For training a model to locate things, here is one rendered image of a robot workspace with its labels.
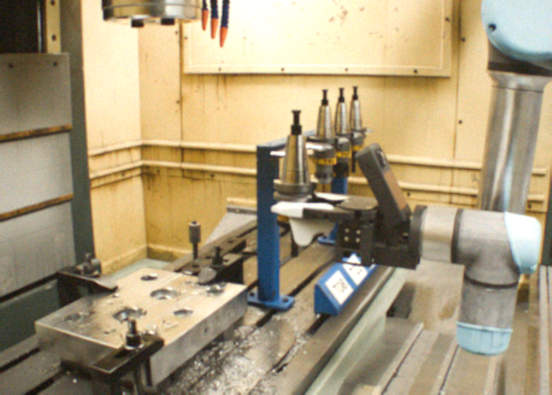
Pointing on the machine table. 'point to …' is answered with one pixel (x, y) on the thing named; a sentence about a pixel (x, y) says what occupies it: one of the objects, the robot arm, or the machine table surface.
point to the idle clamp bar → (232, 245)
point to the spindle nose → (151, 2)
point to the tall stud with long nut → (195, 237)
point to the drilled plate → (177, 345)
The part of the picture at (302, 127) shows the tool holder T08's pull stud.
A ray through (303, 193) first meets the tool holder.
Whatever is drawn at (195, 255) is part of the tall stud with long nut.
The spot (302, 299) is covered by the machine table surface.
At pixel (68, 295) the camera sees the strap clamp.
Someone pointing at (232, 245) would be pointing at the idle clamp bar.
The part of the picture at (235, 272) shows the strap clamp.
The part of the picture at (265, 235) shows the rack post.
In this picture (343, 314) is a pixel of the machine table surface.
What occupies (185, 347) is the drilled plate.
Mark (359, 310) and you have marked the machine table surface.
